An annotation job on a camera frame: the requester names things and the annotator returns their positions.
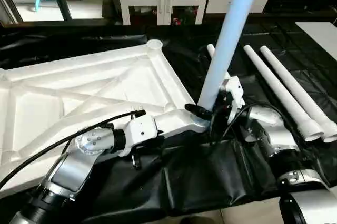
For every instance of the white plastic table leg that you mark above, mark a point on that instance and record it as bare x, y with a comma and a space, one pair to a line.
211, 51
231, 29
279, 90
300, 90

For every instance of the white plastic table top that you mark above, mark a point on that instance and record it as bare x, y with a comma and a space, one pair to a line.
79, 87

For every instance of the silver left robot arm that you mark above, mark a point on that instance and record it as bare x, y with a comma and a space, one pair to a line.
73, 166

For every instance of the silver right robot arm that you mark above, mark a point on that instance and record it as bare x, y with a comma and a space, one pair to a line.
274, 134

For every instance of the black work mat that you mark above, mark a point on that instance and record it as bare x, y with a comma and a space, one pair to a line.
184, 182

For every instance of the white flat board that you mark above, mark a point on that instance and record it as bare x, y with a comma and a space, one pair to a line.
321, 37

